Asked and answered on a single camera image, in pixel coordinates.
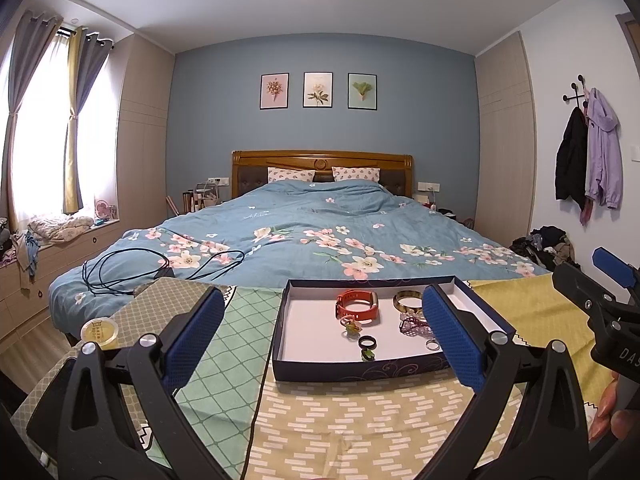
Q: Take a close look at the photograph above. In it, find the orange wrist watch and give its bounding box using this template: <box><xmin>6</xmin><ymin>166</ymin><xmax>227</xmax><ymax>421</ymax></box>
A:
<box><xmin>335</xmin><ymin>290</ymin><xmax>379</xmax><ymax>325</ymax></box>

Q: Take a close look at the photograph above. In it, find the patterned patchwork cloth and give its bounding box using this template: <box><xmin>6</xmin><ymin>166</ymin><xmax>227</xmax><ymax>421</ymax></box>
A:
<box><xmin>10</xmin><ymin>277</ymin><xmax>601</xmax><ymax>480</ymax></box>

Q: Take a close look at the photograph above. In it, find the black jacket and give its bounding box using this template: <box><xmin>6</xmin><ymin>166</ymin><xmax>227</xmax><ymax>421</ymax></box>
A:
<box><xmin>555</xmin><ymin>106</ymin><xmax>590</xmax><ymax>209</ymax></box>

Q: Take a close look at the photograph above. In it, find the white framed flower picture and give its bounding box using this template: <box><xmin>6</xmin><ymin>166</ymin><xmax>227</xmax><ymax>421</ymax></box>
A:
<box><xmin>303</xmin><ymin>71</ymin><xmax>334</xmax><ymax>109</ymax></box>

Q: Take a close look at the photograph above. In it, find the navy cardboard box lid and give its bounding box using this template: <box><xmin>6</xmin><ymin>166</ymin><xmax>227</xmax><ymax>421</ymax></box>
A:
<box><xmin>271</xmin><ymin>275</ymin><xmax>516</xmax><ymax>383</ymax></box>

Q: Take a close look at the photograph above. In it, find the beige wardrobe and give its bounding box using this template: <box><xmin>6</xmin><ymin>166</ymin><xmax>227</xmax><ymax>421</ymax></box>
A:
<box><xmin>114</xmin><ymin>35</ymin><xmax>176</xmax><ymax>233</ymax></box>
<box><xmin>474</xmin><ymin>30</ymin><xmax>538</xmax><ymax>236</ymax></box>

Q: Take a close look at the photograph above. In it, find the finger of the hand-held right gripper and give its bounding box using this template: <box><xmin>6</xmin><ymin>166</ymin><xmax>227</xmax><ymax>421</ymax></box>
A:
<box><xmin>552</xmin><ymin>261</ymin><xmax>623</xmax><ymax>331</ymax></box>
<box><xmin>591</xmin><ymin>246</ymin><xmax>640</xmax><ymax>306</ymax></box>

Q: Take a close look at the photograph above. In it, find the amber bangle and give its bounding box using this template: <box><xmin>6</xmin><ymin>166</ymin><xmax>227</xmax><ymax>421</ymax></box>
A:
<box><xmin>392</xmin><ymin>290</ymin><xmax>426</xmax><ymax>313</ymax></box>

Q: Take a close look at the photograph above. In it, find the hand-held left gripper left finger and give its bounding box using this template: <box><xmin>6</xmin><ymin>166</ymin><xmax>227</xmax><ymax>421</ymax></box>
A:
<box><xmin>60</xmin><ymin>286</ymin><xmax>233</xmax><ymax>480</ymax></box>

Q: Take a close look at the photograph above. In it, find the person's right hand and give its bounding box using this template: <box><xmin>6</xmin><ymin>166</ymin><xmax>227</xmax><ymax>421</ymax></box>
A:
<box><xmin>590</xmin><ymin>380</ymin><xmax>640</xmax><ymax>443</ymax></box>

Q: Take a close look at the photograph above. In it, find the bed with blue floral duvet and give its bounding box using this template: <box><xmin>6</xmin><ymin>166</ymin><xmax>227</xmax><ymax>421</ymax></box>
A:
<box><xmin>47</xmin><ymin>181</ymin><xmax>551</xmax><ymax>346</ymax></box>

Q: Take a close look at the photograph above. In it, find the yellow and grey curtain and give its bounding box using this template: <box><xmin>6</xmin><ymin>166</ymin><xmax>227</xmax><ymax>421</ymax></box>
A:
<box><xmin>62</xmin><ymin>32</ymin><xmax>111</xmax><ymax>215</ymax></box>

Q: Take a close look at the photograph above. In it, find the light pile of clothes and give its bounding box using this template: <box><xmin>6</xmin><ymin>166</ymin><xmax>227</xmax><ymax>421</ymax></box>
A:
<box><xmin>27</xmin><ymin>215</ymin><xmax>96</xmax><ymax>243</ymax></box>

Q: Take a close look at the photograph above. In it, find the black wall coat rack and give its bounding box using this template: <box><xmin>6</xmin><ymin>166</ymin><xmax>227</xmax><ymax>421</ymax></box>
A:
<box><xmin>562</xmin><ymin>74</ymin><xmax>598</xmax><ymax>107</ymax></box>

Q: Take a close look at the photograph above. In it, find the dotted pillow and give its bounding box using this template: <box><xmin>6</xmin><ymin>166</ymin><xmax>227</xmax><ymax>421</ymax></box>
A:
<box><xmin>332</xmin><ymin>166</ymin><xmax>382</xmax><ymax>182</ymax></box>
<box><xmin>267</xmin><ymin>166</ymin><xmax>316</xmax><ymax>183</ymax></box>

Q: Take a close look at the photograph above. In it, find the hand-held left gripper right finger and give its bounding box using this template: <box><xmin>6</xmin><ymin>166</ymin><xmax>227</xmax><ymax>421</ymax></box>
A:
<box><xmin>421</xmin><ymin>284</ymin><xmax>591</xmax><ymax>480</ymax></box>

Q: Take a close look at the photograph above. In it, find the yellow plastic cup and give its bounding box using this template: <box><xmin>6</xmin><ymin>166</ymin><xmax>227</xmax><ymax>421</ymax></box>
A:
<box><xmin>81</xmin><ymin>319</ymin><xmax>121</xmax><ymax>351</ymax></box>

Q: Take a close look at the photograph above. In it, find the wooden door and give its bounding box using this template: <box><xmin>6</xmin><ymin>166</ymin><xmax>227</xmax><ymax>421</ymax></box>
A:
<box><xmin>616</xmin><ymin>10</ymin><xmax>640</xmax><ymax>91</ymax></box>

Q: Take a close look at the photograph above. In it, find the nightstand bottles and organizer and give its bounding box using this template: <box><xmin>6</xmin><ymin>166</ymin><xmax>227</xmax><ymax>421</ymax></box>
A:
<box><xmin>182</xmin><ymin>182</ymin><xmax>223</xmax><ymax>213</ymax></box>

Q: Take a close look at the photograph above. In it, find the dark pile of clothes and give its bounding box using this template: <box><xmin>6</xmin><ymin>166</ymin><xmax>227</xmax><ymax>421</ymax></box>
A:
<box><xmin>510</xmin><ymin>225</ymin><xmax>581</xmax><ymax>273</ymax></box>

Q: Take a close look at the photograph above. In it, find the green framed leaf picture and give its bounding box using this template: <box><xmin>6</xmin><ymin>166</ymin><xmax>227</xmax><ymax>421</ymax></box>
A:
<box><xmin>348</xmin><ymin>72</ymin><xmax>378</xmax><ymax>110</ymax></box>

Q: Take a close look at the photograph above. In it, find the wooden bed headboard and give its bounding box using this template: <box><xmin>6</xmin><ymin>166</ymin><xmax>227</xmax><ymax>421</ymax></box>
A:
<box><xmin>231</xmin><ymin>150</ymin><xmax>415</xmax><ymax>200</ymax></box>

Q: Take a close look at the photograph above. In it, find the pink framed flower picture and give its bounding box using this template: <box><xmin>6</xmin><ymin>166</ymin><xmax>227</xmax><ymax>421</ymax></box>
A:
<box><xmin>260</xmin><ymin>73</ymin><xmax>290</xmax><ymax>110</ymax></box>

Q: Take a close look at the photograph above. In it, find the black charger cable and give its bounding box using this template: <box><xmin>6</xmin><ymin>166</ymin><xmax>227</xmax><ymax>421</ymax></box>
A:
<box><xmin>82</xmin><ymin>247</ymin><xmax>246</xmax><ymax>296</ymax></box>

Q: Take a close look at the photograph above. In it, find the window seat cabinet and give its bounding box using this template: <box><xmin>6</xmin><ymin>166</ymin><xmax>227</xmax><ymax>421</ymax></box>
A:
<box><xmin>0</xmin><ymin>220</ymin><xmax>123</xmax><ymax>341</ymax></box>

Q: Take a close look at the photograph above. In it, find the purple jacket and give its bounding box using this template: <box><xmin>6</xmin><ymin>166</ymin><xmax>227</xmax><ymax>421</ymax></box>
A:
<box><xmin>585</xmin><ymin>87</ymin><xmax>624</xmax><ymax>209</ymax></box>

